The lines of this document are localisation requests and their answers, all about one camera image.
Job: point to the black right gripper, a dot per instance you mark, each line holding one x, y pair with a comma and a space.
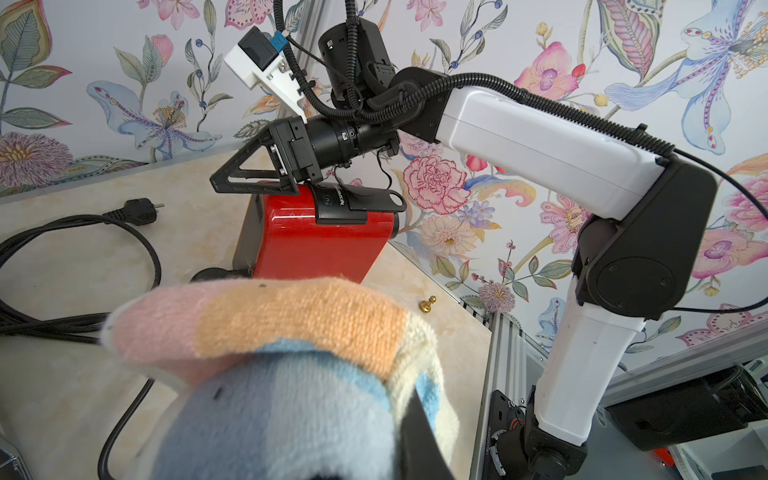
299, 152

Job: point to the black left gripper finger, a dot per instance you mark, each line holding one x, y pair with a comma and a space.
420, 457

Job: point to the red capsule coffee machine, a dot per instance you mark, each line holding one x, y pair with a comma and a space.
327, 230

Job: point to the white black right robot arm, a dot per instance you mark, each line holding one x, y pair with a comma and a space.
508, 182

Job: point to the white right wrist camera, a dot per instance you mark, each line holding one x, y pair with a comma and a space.
257, 60

